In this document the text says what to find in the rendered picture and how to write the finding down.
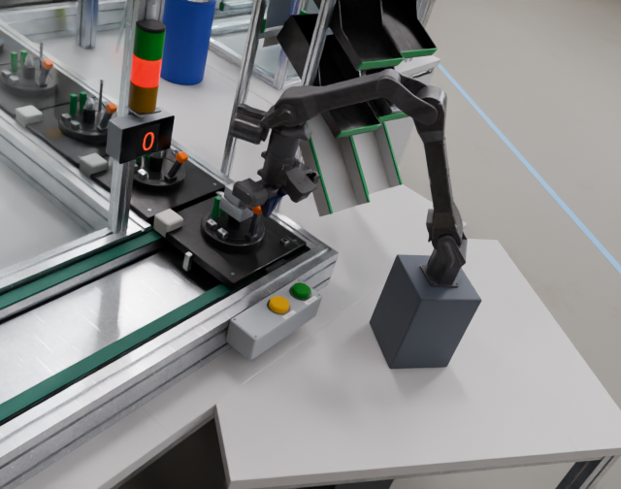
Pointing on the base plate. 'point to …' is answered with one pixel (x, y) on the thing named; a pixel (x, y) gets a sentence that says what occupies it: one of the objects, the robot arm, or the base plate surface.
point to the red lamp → (146, 72)
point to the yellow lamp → (143, 98)
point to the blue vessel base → (186, 41)
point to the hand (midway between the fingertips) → (269, 202)
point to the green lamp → (148, 45)
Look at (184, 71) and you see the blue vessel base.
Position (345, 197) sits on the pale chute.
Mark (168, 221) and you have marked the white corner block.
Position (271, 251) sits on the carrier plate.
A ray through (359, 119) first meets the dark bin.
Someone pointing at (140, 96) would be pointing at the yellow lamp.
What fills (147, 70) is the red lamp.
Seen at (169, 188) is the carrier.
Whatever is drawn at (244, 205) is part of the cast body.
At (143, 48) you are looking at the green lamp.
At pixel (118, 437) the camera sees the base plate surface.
